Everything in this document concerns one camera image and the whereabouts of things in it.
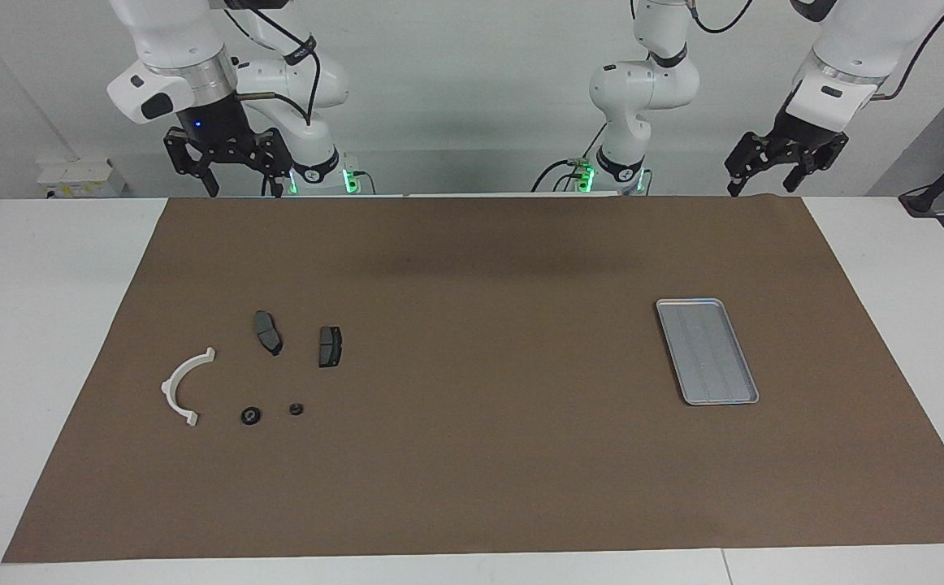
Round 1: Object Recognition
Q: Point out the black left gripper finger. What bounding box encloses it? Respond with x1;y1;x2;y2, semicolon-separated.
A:
724;130;771;199
783;136;851;194

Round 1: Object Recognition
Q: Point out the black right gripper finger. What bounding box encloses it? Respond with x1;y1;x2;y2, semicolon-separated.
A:
258;128;292;199
163;130;221;199

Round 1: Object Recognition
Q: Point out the silver metal tray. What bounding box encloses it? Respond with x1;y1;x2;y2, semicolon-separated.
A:
655;297;760;406

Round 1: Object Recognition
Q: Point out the white power strip box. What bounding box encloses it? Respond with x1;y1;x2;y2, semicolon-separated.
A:
36;158;128;198

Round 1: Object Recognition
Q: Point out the curved dark brake pad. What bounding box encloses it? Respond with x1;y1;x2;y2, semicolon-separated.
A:
253;310;284;357

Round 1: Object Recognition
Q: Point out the rectangular dark brake pad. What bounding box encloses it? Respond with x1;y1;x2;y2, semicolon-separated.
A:
318;326;344;369

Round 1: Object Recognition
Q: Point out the brown table mat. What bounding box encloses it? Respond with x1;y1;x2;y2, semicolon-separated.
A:
1;195;944;563

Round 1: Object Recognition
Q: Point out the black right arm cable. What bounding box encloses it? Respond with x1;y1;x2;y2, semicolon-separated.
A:
220;0;323;127

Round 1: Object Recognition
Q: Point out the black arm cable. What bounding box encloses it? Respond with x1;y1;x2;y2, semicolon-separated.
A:
686;0;944;102
220;0;323;127

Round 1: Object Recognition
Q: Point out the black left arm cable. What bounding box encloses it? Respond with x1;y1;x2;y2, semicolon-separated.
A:
686;0;944;102

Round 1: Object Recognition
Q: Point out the black left base cable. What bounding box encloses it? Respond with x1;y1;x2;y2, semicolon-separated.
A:
531;122;607;193

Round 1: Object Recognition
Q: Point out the white semicircular plastic bracket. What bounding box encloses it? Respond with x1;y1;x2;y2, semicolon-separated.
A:
161;347;217;427

